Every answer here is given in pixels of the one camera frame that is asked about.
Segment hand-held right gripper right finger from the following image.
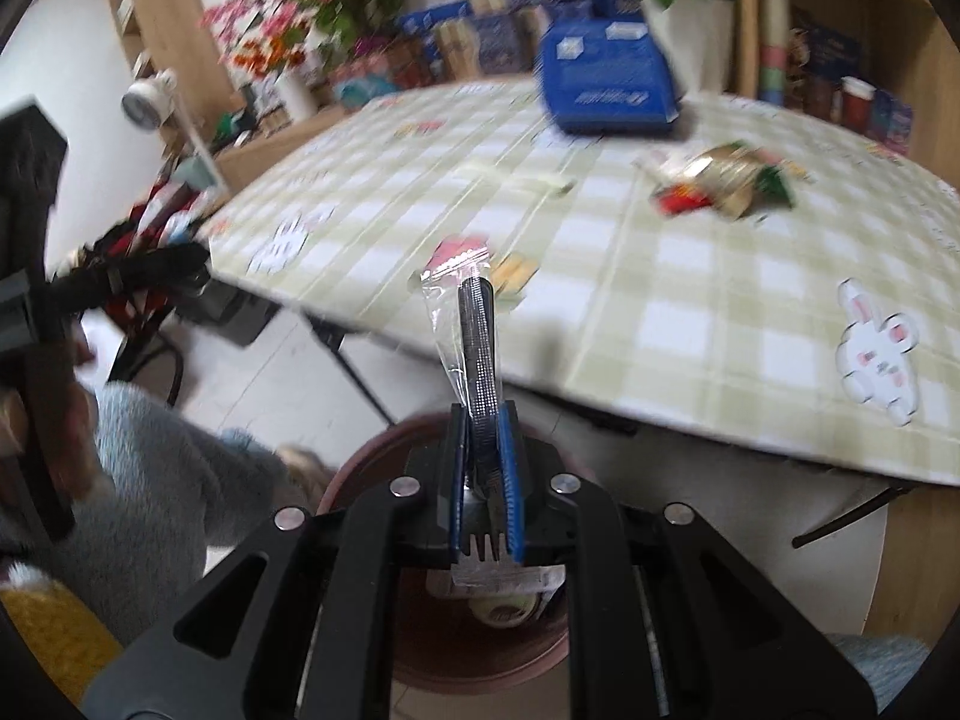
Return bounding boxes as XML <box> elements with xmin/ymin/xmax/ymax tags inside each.
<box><xmin>495</xmin><ymin>399</ymin><xmax>878</xmax><ymax>720</ymax></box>

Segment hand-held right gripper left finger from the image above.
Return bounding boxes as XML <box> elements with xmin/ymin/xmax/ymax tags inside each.
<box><xmin>82</xmin><ymin>403</ymin><xmax>473</xmax><ymax>720</ymax></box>

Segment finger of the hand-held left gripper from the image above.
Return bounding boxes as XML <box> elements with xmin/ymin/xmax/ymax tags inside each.
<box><xmin>45</xmin><ymin>240</ymin><xmax>212</xmax><ymax>316</ymax></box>

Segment brown pink-rimmed waste bin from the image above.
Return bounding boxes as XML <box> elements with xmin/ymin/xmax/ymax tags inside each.
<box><xmin>315</xmin><ymin>412</ymin><xmax>593</xmax><ymax>691</ymax></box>

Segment cream round lid green label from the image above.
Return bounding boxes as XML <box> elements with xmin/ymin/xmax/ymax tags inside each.
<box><xmin>469</xmin><ymin>592</ymin><xmax>537</xmax><ymax>627</ymax></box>

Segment black plastic fork clear wrapper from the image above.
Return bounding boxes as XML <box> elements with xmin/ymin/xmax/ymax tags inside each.
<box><xmin>409</xmin><ymin>249</ymin><xmax>567</xmax><ymax>602</ymax></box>

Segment red snack wrapper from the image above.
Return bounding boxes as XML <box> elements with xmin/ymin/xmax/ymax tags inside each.
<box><xmin>652</xmin><ymin>184</ymin><xmax>713</xmax><ymax>217</ymax></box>

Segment gold foil snack wrapper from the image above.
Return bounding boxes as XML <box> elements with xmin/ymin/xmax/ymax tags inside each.
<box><xmin>679</xmin><ymin>146</ymin><xmax>766</xmax><ymax>220</ymax></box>

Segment person's left hand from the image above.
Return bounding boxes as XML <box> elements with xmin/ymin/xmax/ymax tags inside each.
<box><xmin>41</xmin><ymin>330</ymin><xmax>102</xmax><ymax>511</ymax></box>

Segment dark grey box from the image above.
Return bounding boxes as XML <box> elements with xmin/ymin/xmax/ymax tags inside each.
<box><xmin>176</xmin><ymin>281</ymin><xmax>275</xmax><ymax>346</ymax></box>

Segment small white desk fan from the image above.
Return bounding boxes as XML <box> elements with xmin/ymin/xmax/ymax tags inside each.
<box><xmin>120</xmin><ymin>67</ymin><xmax>226</xmax><ymax>188</ymax></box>

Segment brown fuzzy slipper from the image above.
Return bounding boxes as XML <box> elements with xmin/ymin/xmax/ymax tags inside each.
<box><xmin>274</xmin><ymin>446</ymin><xmax>338</xmax><ymax>500</ymax></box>

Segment low wooden sideboard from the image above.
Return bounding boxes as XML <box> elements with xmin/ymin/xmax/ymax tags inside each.
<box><xmin>214</xmin><ymin>105</ymin><xmax>353</xmax><ymax>192</ymax></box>

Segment row of small bottles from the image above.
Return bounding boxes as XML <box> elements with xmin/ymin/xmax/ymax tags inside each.
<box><xmin>251</xmin><ymin>86</ymin><xmax>293</xmax><ymax>132</ymax></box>

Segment grey fuzzy cloth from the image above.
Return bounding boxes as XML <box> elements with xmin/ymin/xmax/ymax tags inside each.
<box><xmin>0</xmin><ymin>382</ymin><xmax>931</xmax><ymax>713</ymax></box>

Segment wooden bookshelf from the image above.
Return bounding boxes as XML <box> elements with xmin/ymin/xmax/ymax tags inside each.
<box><xmin>101</xmin><ymin>0</ymin><xmax>248</xmax><ymax>158</ymax></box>

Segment green plaid bunny tablecloth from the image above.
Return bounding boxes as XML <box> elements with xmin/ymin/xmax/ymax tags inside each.
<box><xmin>199</xmin><ymin>79</ymin><xmax>960</xmax><ymax>488</ymax></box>

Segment white cylindrical vase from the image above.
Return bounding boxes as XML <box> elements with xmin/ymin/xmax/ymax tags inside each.
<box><xmin>274</xmin><ymin>67</ymin><xmax>320</xmax><ymax>121</ymax></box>

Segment orange flowers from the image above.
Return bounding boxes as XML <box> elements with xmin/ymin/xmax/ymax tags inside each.
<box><xmin>229</xmin><ymin>34</ymin><xmax>308</xmax><ymax>80</ymax></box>

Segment teal plastic bowls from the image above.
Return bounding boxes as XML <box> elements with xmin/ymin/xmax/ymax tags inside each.
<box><xmin>334</xmin><ymin>75</ymin><xmax>391</xmax><ymax>107</ymax></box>

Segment variegated green leaf plant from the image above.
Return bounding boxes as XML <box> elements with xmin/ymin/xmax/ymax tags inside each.
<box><xmin>300</xmin><ymin>0</ymin><xmax>406</xmax><ymax>53</ymax></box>

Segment yellow fuzzy cushion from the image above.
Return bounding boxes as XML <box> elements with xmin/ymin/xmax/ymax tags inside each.
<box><xmin>0</xmin><ymin>562</ymin><xmax>125</xmax><ymax>702</ymax></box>

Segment blue cardboard box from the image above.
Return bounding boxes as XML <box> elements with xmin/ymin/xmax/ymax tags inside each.
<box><xmin>538</xmin><ymin>19</ymin><xmax>682</xmax><ymax>140</ymax></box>

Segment stack of blue gift boxes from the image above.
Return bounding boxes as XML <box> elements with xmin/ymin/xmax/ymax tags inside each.
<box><xmin>397</xmin><ymin>0</ymin><xmax>593</xmax><ymax>87</ymax></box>

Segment white faceted vase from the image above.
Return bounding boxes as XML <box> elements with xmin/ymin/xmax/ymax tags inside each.
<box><xmin>641</xmin><ymin>0</ymin><xmax>736</xmax><ymax>102</ymax></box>

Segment dark glass jar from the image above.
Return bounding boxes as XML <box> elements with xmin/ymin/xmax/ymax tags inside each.
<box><xmin>806</xmin><ymin>79</ymin><xmax>841</xmax><ymax>121</ymax></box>

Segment stack of pastel cups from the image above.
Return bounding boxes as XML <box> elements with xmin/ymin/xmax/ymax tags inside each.
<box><xmin>757</xmin><ymin>0</ymin><xmax>792</xmax><ymax>110</ymax></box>

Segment red jar white lid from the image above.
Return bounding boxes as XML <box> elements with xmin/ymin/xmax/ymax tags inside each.
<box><xmin>840</xmin><ymin>76</ymin><xmax>875</xmax><ymax>130</ymax></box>

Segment purple blue small box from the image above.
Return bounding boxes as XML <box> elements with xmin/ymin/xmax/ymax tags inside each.
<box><xmin>870</xmin><ymin>88</ymin><xmax>914</xmax><ymax>147</ymax></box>

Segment dark blue printed box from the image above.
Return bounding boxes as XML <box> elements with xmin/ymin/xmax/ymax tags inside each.
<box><xmin>787</xmin><ymin>7</ymin><xmax>863</xmax><ymax>117</ymax></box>

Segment wooden shelf unit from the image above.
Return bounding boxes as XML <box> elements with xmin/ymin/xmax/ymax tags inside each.
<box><xmin>731</xmin><ymin>0</ymin><xmax>960</xmax><ymax>631</ymax></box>

